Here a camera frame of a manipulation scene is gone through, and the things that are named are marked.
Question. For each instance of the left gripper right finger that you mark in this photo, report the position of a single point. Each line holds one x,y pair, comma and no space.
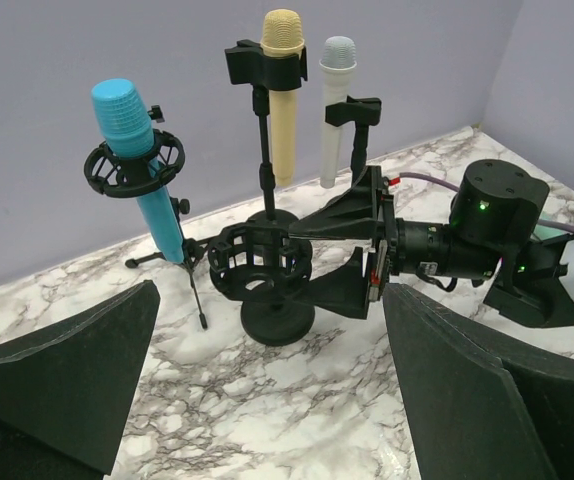
480,404

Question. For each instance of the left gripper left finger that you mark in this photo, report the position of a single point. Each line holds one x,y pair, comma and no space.
66,390

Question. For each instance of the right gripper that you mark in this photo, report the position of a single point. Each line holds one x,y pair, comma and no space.
364,212

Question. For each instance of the black shock-mount round stand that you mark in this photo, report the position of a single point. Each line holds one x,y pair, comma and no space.
260,266

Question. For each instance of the short black clip stand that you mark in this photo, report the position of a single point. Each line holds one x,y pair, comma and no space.
363,113

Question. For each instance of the mint green microphone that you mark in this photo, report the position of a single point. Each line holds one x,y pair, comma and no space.
546,229

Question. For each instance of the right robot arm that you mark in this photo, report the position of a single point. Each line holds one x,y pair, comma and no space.
489,239

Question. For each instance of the tall black clip stand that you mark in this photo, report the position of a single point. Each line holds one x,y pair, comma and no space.
247,64

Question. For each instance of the beige microphone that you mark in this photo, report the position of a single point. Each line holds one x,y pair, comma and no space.
282,37

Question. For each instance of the blue microphone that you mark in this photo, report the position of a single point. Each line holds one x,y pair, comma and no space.
118,96

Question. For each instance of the black tripod shock-mount stand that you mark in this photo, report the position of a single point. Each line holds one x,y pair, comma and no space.
138,161

